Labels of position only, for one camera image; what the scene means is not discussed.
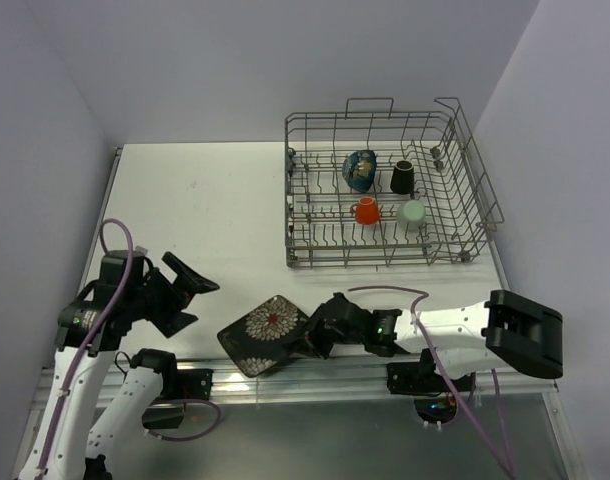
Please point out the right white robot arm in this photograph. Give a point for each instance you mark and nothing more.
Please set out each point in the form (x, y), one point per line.
(506, 329)

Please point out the black floral square plate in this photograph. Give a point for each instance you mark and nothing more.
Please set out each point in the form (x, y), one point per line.
(263, 338)

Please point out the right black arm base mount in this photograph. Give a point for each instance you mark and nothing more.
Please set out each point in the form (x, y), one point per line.
(434, 403)

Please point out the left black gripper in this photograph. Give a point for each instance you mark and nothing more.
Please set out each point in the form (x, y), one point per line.
(180, 292)

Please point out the small orange cup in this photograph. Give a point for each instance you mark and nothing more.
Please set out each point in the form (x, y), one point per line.
(365, 211)

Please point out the mint green cup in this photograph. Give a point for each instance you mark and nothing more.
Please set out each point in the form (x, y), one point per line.
(411, 213)

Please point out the blue patterned bowl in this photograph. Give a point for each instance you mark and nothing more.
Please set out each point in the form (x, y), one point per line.
(359, 169)

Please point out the aluminium table edge rail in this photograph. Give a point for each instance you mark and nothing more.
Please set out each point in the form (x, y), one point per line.
(333, 380)

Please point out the black ceramic mug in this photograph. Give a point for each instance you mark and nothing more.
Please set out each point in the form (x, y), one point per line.
(402, 179)

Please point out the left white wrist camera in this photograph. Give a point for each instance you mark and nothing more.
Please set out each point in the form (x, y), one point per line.
(139, 250)

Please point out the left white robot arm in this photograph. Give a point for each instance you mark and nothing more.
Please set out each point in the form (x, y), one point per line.
(73, 442)

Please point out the grey wire dish rack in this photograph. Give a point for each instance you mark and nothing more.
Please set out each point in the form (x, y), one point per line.
(450, 179)

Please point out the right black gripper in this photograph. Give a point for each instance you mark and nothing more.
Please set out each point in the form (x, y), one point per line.
(312, 340)

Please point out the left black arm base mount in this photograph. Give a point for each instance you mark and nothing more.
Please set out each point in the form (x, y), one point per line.
(189, 384)

